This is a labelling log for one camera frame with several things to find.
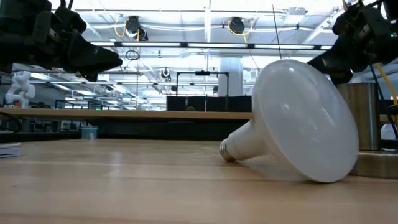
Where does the black cable loop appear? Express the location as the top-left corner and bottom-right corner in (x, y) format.
(0, 111), (24, 134)

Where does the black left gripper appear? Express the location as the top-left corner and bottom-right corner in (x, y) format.
(0, 0), (123, 83)

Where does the thin black rod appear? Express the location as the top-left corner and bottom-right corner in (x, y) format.
(272, 4), (283, 60)

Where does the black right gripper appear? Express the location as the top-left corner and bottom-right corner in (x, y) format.
(307, 0), (398, 85)

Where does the black aluminium table frame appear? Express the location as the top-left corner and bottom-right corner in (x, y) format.
(0, 130), (248, 144)

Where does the black hanging cable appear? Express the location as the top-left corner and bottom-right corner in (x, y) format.
(368, 63), (398, 140)

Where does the black metal gantry frame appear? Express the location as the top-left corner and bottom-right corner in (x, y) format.
(175, 70), (230, 98)

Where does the large beige desk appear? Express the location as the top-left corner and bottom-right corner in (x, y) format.
(0, 107), (398, 123)

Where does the white flood lightbulb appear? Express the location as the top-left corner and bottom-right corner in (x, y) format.
(218, 58), (360, 184)

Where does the black ceiling cable reel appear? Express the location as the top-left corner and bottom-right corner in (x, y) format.
(125, 15), (149, 42)
(228, 16), (247, 35)

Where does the yellow hanging cable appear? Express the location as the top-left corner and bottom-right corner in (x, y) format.
(375, 63), (398, 126)

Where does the Yellowstone waterfall booklet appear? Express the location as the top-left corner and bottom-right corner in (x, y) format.
(0, 142), (22, 159)

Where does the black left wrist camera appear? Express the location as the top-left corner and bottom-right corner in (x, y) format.
(53, 5), (88, 34)

